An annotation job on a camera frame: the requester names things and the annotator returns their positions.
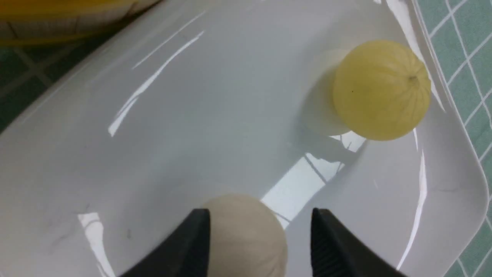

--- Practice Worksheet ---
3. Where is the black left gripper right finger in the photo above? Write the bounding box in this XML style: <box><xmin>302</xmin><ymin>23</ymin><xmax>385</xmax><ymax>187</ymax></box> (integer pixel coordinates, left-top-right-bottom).
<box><xmin>310</xmin><ymin>208</ymin><xmax>404</xmax><ymax>277</ymax></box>

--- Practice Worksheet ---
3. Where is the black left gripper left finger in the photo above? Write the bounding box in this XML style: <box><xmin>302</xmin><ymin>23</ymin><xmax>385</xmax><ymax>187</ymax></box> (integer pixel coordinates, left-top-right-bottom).
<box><xmin>122</xmin><ymin>209</ymin><xmax>211</xmax><ymax>277</ymax></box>

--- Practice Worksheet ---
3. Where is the white steamed bun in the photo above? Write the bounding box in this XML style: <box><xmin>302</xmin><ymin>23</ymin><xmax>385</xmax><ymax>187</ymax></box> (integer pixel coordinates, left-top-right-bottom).
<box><xmin>203</xmin><ymin>194</ymin><xmax>288</xmax><ymax>277</ymax></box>

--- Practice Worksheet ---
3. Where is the yellow steamed bun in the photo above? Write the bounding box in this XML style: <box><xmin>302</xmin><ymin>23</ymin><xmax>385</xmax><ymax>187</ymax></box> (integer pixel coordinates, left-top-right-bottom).
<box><xmin>332</xmin><ymin>40</ymin><xmax>432</xmax><ymax>141</ymax></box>

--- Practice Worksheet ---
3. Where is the white square plate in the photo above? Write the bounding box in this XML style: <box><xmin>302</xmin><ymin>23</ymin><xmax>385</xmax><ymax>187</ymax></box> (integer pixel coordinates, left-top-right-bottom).
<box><xmin>0</xmin><ymin>0</ymin><xmax>489</xmax><ymax>277</ymax></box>

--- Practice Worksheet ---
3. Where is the green checkered tablecloth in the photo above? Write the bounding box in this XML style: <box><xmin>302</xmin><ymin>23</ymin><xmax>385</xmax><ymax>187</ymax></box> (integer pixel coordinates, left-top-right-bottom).
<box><xmin>0</xmin><ymin>0</ymin><xmax>492</xmax><ymax>277</ymax></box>

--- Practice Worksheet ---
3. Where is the yellow bamboo steamer basket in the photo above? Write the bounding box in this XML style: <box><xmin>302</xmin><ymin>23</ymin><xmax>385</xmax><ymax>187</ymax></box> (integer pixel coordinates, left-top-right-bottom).
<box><xmin>0</xmin><ymin>0</ymin><xmax>158</xmax><ymax>46</ymax></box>

